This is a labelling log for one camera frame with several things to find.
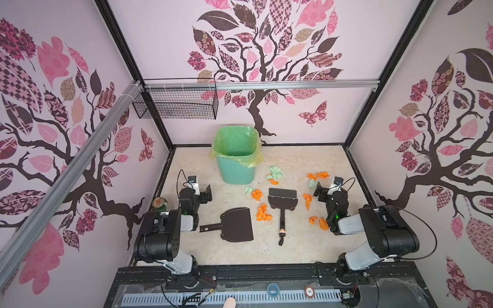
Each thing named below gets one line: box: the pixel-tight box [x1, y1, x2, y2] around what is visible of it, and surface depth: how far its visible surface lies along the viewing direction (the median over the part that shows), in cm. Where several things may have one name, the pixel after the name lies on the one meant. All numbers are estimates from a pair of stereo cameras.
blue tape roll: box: [266, 282, 280, 299], surface depth 72 cm
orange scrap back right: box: [315, 171, 330, 180], surface depth 108 cm
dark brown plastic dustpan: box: [198, 207, 254, 242], surface depth 90 cm
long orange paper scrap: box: [302, 193, 314, 211], surface depth 97 cm
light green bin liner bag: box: [209, 125, 264, 169], surface depth 96 cm
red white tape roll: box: [304, 285, 316, 300], surface depth 72 cm
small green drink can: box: [152, 196, 167, 212], surface depth 85 cm
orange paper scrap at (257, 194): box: [251, 188, 264, 201], surface depth 98 cm
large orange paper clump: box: [255, 202, 273, 222], surface depth 92 cm
